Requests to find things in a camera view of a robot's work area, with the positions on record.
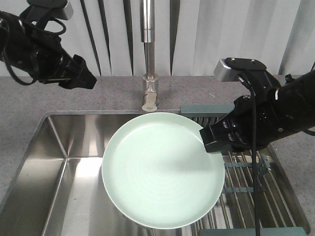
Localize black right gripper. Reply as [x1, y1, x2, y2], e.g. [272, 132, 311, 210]
[199, 71, 280, 153]

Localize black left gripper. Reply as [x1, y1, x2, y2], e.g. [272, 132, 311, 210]
[19, 6, 96, 89]

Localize light green round plate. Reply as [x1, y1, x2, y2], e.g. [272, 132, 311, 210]
[101, 112, 225, 230]

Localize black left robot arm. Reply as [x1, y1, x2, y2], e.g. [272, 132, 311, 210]
[0, 0, 97, 89]

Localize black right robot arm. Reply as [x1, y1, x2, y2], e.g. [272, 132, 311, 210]
[200, 71, 315, 152]

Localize teal roll-up drying rack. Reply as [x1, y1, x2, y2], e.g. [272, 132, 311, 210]
[180, 103, 306, 236]

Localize stainless steel faucet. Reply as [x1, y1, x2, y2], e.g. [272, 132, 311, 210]
[140, 0, 159, 112]

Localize white pleated curtain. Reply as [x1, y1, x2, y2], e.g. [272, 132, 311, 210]
[0, 0, 315, 77]

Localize stainless steel sink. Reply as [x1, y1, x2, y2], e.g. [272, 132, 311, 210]
[0, 111, 311, 236]

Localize black camera cable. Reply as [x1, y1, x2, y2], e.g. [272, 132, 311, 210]
[237, 76, 261, 236]

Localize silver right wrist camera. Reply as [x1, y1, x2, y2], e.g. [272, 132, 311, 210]
[213, 58, 267, 83]

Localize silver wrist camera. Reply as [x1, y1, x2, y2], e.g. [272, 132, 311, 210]
[27, 0, 74, 20]
[213, 58, 267, 83]

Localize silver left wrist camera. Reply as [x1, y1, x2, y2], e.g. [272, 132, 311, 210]
[27, 0, 74, 20]

